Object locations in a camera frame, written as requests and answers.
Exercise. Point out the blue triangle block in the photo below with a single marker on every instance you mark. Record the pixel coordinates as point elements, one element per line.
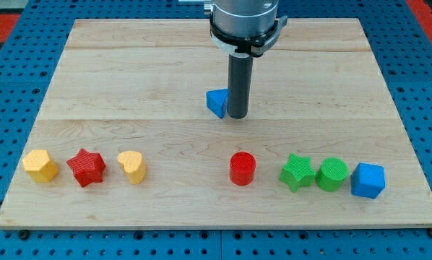
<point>216,101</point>

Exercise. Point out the blue cube block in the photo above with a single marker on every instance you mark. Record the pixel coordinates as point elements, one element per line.
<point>368,180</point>

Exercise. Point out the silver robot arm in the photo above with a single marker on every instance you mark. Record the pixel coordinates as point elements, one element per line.
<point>243,28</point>

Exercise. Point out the red cylinder block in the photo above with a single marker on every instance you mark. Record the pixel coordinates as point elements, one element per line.
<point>242,168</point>

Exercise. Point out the yellow hexagon block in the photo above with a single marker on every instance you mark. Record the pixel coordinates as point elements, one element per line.
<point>39,165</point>

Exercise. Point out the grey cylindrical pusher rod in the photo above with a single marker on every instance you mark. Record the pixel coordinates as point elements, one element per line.
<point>239,82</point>

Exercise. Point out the green star block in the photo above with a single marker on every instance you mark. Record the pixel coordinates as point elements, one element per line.
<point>297,172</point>

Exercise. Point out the green cylinder block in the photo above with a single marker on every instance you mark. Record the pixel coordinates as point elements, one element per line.
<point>332,174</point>

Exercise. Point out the red star block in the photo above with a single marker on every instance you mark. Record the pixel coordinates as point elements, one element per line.
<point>87,167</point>

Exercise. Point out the yellow heart block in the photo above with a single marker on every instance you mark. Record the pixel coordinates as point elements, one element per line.
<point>133,166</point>

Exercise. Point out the wooden board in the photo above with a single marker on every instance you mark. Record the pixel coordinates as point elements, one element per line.
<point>140,85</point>

